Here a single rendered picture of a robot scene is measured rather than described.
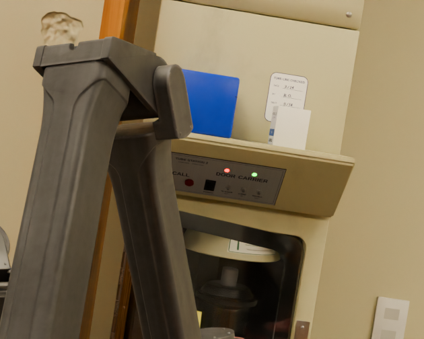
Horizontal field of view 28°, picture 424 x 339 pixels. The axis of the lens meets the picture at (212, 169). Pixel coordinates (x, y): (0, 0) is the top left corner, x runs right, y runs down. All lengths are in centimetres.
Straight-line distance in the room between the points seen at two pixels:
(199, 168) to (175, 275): 45
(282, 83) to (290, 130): 11
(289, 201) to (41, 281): 72
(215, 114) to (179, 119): 45
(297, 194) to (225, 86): 21
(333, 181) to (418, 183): 59
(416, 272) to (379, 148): 28
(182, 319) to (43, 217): 24
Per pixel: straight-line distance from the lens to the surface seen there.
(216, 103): 124
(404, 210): 186
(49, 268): 65
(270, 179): 128
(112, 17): 126
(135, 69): 75
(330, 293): 185
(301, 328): 140
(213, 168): 127
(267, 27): 136
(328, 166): 126
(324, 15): 137
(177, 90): 79
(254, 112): 135
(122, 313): 136
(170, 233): 83
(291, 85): 136
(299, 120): 127
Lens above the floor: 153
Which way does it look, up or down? 3 degrees down
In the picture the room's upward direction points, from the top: 9 degrees clockwise
